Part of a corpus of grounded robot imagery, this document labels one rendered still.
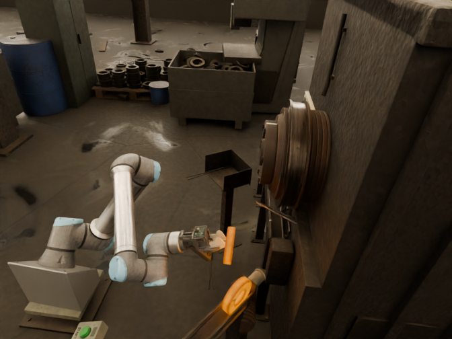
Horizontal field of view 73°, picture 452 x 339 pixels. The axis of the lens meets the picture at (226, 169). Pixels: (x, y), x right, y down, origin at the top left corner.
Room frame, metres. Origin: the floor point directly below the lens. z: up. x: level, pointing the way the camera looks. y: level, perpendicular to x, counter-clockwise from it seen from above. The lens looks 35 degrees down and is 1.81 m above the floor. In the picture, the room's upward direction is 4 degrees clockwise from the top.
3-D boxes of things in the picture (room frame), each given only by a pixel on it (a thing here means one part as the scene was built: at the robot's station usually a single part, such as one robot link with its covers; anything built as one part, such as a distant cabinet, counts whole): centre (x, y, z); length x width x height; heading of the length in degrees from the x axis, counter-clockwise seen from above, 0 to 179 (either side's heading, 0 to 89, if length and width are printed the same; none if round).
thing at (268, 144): (1.15, -0.17, 1.11); 0.28 x 0.06 x 0.28; 176
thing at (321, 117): (1.14, -0.35, 1.11); 0.47 x 0.10 x 0.47; 176
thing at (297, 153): (1.14, -0.27, 1.11); 0.47 x 0.06 x 0.47; 176
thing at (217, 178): (1.66, -0.01, 0.36); 0.26 x 0.20 x 0.72; 31
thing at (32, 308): (1.07, 0.92, 0.10); 0.32 x 0.32 x 0.04; 86
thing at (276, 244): (0.91, -0.27, 0.68); 0.11 x 0.08 x 0.24; 86
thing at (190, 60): (3.93, 0.24, 0.39); 1.03 x 0.83 x 0.79; 90
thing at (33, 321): (1.07, 0.92, 0.04); 0.40 x 0.40 x 0.08; 86
